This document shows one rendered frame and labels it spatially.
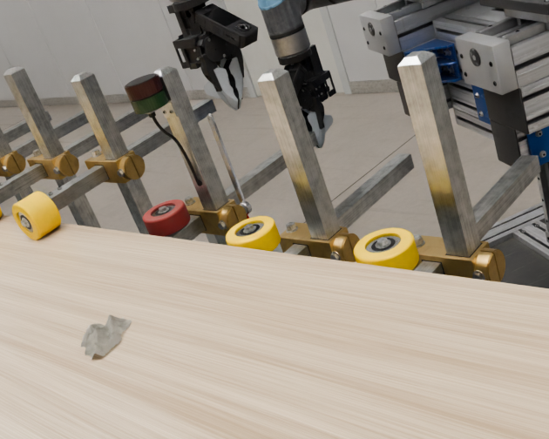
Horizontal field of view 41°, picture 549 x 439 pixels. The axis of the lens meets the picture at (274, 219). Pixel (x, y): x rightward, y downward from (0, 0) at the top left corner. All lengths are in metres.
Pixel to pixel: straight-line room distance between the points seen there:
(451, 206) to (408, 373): 0.32
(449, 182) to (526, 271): 1.17
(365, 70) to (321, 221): 3.47
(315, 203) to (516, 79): 0.43
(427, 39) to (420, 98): 0.89
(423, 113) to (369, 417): 0.41
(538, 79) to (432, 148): 0.46
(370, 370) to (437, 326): 0.09
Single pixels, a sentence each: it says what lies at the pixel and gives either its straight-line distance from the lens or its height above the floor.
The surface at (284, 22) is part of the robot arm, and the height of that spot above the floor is 1.10.
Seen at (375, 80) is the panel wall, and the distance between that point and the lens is 4.59.
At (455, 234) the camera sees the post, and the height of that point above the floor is 0.87.
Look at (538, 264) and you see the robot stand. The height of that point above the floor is 0.21.
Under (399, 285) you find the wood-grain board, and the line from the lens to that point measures 0.88.
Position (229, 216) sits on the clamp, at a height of 0.86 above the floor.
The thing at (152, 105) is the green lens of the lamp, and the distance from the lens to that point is 1.24.
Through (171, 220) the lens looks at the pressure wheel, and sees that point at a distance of 1.31.
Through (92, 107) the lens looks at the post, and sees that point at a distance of 1.48.
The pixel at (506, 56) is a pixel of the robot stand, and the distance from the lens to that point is 1.35.
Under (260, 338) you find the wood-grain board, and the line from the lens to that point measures 0.88.
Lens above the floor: 1.37
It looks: 24 degrees down
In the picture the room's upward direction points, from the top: 20 degrees counter-clockwise
